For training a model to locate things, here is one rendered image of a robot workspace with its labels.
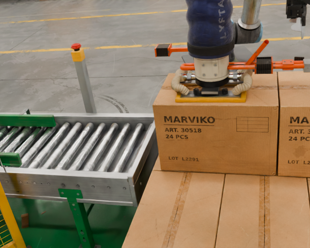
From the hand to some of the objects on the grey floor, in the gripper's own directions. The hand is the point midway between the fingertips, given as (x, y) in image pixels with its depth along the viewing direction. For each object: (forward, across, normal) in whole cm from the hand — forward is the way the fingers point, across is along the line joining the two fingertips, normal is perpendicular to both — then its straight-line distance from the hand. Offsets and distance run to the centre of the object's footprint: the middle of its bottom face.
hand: (301, 34), depth 181 cm
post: (+120, -57, -139) cm, 192 cm away
